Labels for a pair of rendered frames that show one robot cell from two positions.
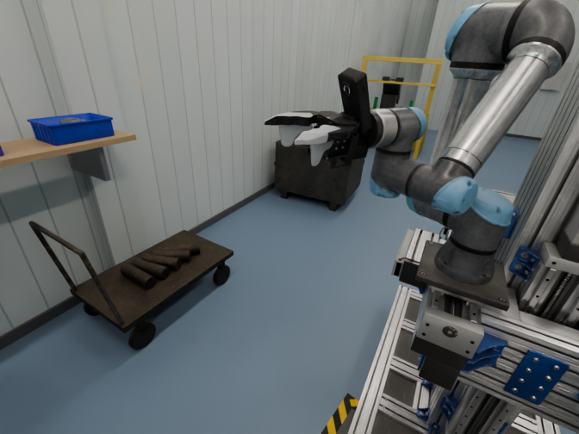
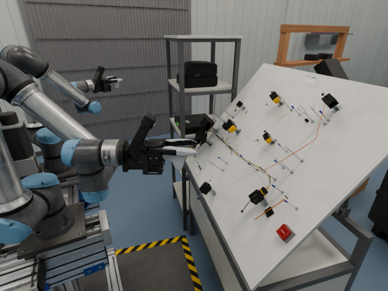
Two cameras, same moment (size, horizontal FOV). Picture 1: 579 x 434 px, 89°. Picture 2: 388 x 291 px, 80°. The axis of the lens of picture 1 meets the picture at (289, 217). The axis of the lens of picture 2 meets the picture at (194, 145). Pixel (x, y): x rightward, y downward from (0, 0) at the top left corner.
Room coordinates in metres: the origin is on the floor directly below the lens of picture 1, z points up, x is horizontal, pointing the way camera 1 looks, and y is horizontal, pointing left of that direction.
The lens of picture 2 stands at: (0.93, 0.36, 1.85)
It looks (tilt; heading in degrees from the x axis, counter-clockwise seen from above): 26 degrees down; 216
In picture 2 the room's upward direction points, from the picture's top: straight up
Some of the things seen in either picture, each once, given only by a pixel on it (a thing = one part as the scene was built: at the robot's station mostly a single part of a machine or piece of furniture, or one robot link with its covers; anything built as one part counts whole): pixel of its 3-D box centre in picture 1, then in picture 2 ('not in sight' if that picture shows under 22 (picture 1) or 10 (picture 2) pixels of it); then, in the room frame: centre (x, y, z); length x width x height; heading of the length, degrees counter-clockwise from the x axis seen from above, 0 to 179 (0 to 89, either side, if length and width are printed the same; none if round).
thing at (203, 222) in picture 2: not in sight; (199, 206); (-0.27, -0.48, 0.60); 0.55 x 0.02 x 0.39; 52
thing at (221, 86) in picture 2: not in sight; (198, 136); (-0.82, -0.88, 0.92); 0.60 x 0.50 x 1.85; 52
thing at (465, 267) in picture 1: (467, 253); (51, 215); (0.71, -0.51, 1.21); 0.15 x 0.15 x 0.10
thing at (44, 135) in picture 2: not in sight; (51, 141); (0.48, -0.96, 1.33); 0.13 x 0.12 x 0.14; 88
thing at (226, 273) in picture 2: not in sight; (226, 266); (0.07, -0.04, 0.60); 0.55 x 0.03 x 0.39; 52
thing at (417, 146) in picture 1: (395, 106); not in sight; (6.71, -2.12, 0.90); 1.46 x 1.24 x 1.80; 62
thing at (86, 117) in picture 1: (74, 127); not in sight; (1.63, 1.21, 1.28); 0.32 x 0.22 x 0.11; 152
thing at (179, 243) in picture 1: (153, 255); not in sight; (1.67, 0.93, 0.41); 1.04 x 0.62 x 0.82; 154
